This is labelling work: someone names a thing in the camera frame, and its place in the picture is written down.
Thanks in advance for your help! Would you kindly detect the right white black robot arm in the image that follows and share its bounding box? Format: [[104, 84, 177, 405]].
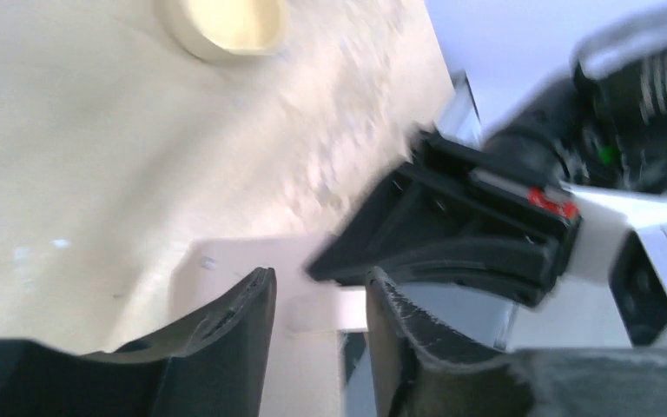
[[307, 6, 667, 307]]

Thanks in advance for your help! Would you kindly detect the beige card holder wallet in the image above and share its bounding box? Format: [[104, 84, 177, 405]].
[[169, 233, 367, 417]]

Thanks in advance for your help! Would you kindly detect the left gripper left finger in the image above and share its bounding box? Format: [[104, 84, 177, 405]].
[[0, 268, 277, 416]]

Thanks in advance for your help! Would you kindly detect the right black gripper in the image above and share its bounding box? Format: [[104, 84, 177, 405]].
[[307, 129, 581, 306]]

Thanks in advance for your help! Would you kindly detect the beige oval tray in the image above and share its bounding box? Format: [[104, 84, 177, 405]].
[[158, 0, 289, 63]]

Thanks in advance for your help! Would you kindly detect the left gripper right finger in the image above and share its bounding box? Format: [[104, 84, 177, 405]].
[[366, 268, 667, 416]]

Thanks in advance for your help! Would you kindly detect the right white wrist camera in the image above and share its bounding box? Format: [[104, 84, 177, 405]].
[[571, 186, 667, 348]]

